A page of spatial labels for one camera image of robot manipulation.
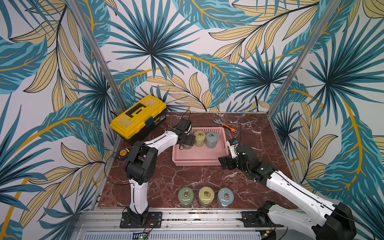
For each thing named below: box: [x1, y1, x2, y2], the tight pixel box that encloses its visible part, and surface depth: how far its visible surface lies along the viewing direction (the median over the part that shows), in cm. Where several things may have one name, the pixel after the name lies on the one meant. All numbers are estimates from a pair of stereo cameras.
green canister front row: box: [178, 187, 195, 207], surface depth 75 cm
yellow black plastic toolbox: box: [110, 94, 167, 143], surface depth 96 cm
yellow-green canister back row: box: [193, 130, 206, 148], surface depth 97 cm
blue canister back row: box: [205, 132, 218, 149], surface depth 97 cm
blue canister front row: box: [217, 187, 234, 208], surface depth 75 cm
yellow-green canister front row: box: [198, 186, 215, 207], surface depth 75 cm
